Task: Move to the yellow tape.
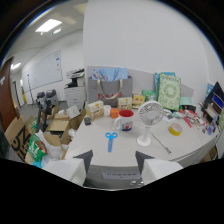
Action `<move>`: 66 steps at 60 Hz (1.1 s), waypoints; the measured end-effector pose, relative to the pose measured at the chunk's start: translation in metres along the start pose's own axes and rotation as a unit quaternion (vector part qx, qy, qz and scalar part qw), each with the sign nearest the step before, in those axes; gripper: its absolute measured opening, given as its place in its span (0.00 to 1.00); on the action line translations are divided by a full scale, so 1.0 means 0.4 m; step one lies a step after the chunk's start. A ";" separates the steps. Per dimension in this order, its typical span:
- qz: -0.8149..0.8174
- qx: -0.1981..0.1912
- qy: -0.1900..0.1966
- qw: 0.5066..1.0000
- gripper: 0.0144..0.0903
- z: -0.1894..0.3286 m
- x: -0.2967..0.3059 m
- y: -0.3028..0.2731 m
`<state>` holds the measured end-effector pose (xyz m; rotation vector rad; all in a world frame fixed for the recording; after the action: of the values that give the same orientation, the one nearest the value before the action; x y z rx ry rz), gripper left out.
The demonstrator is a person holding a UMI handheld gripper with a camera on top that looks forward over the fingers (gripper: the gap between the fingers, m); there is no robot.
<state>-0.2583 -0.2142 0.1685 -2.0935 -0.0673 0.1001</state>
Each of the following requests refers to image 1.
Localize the yellow tape roll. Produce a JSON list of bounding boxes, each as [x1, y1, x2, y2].
[[168, 122, 183, 137]]

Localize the silver metal rod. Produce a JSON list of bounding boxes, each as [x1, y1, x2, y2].
[[149, 129, 173, 156]]

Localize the blue scissors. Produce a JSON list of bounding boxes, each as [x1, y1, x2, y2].
[[104, 131, 119, 153]]

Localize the open cardboard box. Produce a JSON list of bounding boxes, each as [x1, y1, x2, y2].
[[45, 105, 88, 145]]

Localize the white desk fan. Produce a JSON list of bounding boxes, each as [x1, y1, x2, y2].
[[136, 100, 165, 148]]

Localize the black small object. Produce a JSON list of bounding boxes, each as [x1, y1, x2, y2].
[[83, 116, 93, 127]]

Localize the white mug red rim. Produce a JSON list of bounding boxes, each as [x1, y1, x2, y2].
[[112, 109, 135, 132]]

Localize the black printed cardboard box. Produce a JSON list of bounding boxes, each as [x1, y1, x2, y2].
[[4, 115, 36, 162]]

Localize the white small cup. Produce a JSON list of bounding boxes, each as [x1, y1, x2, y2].
[[102, 104, 112, 118]]

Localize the orange small cup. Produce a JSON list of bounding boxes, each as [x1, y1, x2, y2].
[[110, 107, 121, 120]]

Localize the yellow small box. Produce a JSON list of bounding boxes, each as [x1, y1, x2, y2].
[[132, 94, 147, 108]]

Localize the black office chair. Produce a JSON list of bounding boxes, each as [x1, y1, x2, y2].
[[35, 88, 60, 132]]

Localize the cream small carton box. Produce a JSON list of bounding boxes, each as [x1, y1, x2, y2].
[[117, 96, 134, 112]]

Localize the green plastic packet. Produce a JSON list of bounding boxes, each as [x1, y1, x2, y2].
[[141, 89, 159, 102]]

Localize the green patterned gift box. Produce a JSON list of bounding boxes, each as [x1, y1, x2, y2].
[[157, 73, 182, 112]]

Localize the white office printer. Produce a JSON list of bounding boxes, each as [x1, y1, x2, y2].
[[63, 68, 88, 110]]

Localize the blue book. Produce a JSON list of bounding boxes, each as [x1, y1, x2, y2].
[[153, 71, 177, 94]]

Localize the grey tote bag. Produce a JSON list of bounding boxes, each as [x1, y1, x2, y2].
[[87, 75, 134, 108]]

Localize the black desk organizer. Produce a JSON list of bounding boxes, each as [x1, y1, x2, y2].
[[200, 81, 224, 125]]

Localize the brown wooden door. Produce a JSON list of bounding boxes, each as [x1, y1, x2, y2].
[[0, 56, 20, 132]]

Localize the whiteboard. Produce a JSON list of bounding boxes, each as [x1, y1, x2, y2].
[[21, 49, 64, 94]]

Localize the ceiling light panel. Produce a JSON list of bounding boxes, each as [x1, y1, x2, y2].
[[34, 18, 63, 34]]

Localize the red handled tool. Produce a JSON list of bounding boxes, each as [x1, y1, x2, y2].
[[182, 114, 194, 129]]

